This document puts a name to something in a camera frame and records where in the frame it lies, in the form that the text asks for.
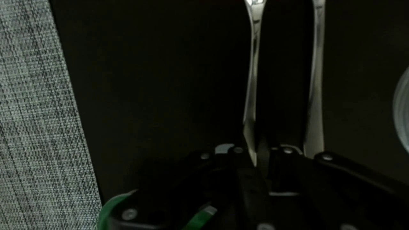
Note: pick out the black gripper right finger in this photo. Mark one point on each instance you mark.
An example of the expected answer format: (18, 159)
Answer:
(282, 182)

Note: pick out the green lidded square container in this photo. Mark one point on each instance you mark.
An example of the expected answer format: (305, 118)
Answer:
(197, 221)

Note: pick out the silver metal fork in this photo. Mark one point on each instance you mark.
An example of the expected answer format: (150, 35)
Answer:
(315, 136)
(255, 8)

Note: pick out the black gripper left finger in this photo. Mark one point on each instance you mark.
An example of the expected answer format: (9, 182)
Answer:
(237, 158)

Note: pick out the grey woven placemat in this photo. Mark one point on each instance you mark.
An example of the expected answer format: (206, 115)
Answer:
(46, 173)

